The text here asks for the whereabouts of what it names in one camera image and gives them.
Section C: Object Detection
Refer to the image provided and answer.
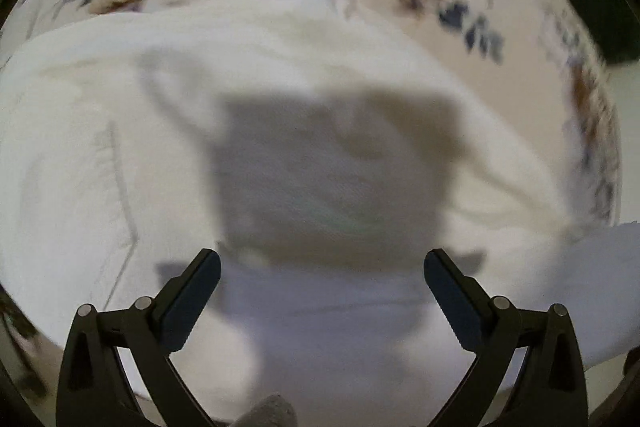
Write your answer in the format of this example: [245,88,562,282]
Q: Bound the white gloved left hand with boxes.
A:
[230,395,298,427]

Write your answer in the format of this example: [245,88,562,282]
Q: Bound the white pants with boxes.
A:
[1,0,639,426]

